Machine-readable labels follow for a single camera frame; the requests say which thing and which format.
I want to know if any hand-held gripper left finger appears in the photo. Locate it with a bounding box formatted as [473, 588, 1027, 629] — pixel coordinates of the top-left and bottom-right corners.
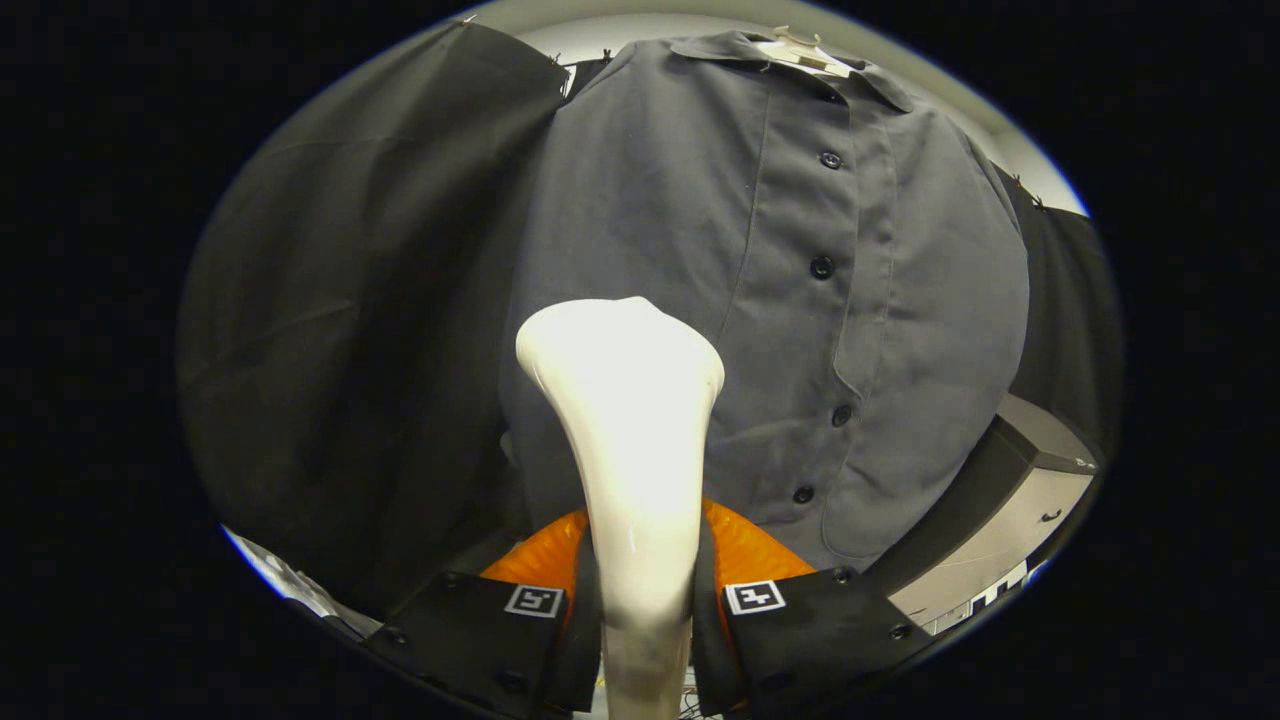
[365, 510, 604, 716]

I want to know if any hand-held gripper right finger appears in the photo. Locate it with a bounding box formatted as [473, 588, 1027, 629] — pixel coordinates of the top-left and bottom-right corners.
[693, 500, 936, 716]

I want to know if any white garment steamer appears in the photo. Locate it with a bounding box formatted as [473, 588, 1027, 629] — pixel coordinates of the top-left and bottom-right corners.
[515, 296, 726, 720]

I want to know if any grey button-up shirt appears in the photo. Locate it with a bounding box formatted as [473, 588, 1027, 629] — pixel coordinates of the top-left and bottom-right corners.
[497, 30, 1031, 571]

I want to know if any white clothes hanger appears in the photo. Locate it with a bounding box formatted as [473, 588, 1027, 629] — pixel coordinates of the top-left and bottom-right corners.
[755, 26, 851, 76]

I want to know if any grey cabinet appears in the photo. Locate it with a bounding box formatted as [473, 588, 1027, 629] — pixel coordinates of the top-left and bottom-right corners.
[865, 393, 1099, 636]

